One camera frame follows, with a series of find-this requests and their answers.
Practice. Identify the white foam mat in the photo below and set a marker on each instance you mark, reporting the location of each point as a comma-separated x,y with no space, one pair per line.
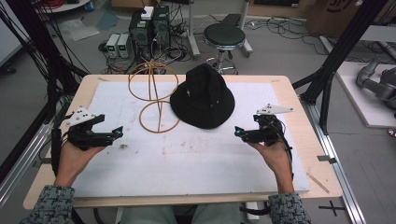
186,161

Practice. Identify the white platform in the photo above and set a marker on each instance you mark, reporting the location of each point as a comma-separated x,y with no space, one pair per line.
364,96

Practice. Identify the black computer tower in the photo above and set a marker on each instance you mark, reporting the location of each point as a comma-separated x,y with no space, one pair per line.
140,32
161,28

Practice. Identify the cardboard box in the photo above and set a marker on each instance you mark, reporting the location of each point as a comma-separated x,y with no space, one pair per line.
333,15

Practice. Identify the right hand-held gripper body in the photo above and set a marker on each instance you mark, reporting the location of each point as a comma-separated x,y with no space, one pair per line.
264,129

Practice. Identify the grey power supply unit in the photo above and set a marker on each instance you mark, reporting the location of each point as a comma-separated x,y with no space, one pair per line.
112,45
123,46

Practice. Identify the person's left hand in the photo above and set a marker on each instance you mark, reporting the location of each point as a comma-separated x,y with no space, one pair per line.
74,161

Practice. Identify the black metal frame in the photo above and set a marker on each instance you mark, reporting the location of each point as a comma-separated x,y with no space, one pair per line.
37,62
336,56

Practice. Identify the wooden table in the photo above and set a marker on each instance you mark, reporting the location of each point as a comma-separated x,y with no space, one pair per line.
314,149

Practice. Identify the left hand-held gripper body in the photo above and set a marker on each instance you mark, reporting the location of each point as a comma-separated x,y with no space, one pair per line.
83,133

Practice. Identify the person's right hand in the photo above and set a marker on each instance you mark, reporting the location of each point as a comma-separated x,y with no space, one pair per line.
274,161

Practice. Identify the white desk leg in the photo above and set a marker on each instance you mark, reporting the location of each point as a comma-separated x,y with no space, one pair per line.
193,31

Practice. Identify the black bucket hat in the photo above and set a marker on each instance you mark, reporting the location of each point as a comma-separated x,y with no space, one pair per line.
203,97

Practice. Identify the black round stool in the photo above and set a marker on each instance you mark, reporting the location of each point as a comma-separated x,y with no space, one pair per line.
224,35

